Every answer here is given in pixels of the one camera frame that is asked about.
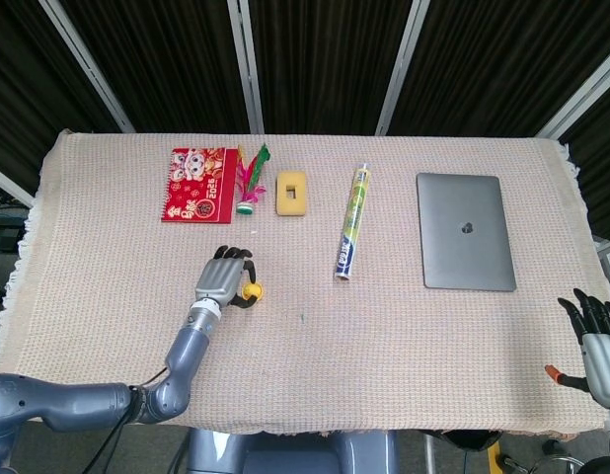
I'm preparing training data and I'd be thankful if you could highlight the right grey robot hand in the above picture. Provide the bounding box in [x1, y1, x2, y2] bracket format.
[544, 288, 610, 409]

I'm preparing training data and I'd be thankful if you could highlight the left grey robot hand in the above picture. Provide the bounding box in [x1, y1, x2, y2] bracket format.
[193, 245, 260, 311]

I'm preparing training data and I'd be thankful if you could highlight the yellow round cap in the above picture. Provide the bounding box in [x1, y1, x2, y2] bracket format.
[240, 280, 266, 303]

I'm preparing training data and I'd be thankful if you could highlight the pink green feather shuttlecock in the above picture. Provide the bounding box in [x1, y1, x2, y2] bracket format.
[235, 142, 270, 217]

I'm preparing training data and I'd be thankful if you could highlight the red spiral desk calendar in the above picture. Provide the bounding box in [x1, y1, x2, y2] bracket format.
[161, 147, 240, 225]

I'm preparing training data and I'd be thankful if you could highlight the yellow sponge with square hole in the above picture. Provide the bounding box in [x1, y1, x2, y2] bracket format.
[275, 171, 309, 216]

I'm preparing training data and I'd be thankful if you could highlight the cling film roll box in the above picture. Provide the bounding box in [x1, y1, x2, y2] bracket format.
[334, 164, 373, 283]

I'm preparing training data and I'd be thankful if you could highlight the grey closed laptop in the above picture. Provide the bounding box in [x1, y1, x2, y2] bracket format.
[416, 172, 517, 292]

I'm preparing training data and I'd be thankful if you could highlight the beige woven tablecloth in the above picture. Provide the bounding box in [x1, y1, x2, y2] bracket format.
[0, 128, 610, 440]

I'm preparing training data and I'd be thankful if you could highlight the blue-grey robot torso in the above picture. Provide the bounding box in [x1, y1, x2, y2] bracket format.
[186, 427, 400, 474]

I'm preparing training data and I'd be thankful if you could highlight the black pleated curtain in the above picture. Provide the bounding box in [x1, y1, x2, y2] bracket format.
[0, 0, 610, 241]

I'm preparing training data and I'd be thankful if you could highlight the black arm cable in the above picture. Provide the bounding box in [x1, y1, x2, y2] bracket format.
[85, 364, 171, 474]

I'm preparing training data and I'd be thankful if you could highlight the white metal frame post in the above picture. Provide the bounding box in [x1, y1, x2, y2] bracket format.
[0, 162, 36, 207]
[38, 0, 136, 133]
[227, 0, 266, 134]
[535, 53, 610, 140]
[375, 0, 431, 135]

